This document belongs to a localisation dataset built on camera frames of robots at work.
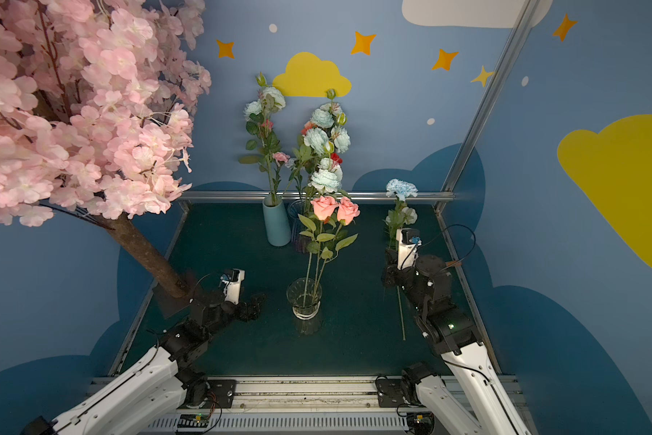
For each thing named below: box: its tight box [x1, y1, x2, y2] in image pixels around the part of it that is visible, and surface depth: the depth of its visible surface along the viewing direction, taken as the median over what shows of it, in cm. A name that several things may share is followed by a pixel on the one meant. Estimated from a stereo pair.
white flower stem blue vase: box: [239, 72, 291, 245], surface depth 88 cm
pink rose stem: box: [297, 195, 361, 307], surface depth 65 cm
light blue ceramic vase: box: [262, 194, 292, 248], surface depth 100 cm
